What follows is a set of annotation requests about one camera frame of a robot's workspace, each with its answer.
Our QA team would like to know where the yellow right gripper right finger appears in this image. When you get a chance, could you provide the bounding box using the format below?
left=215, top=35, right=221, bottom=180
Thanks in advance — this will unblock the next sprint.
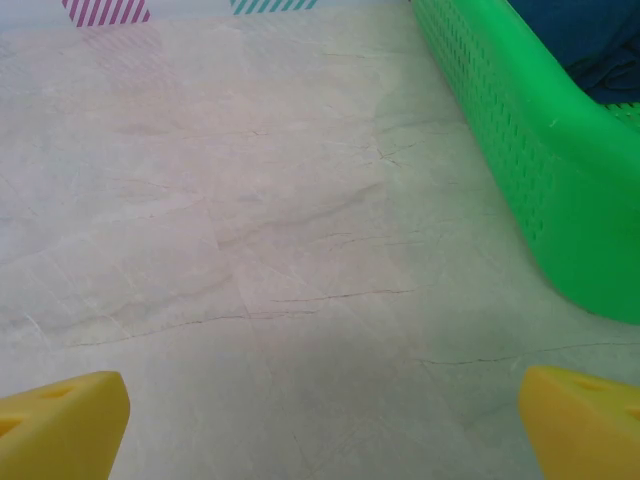
left=518, top=364, right=640, bottom=480

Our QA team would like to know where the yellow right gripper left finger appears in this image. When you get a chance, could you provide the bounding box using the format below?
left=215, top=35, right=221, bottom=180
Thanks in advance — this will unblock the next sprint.
left=0, top=370, right=131, bottom=480

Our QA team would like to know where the green plastic basket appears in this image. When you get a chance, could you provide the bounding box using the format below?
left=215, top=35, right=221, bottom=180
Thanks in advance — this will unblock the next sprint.
left=409, top=0, right=640, bottom=325

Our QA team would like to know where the navy blue printed t-shirt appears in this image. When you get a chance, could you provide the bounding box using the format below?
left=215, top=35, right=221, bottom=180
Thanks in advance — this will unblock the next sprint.
left=509, top=0, right=640, bottom=106

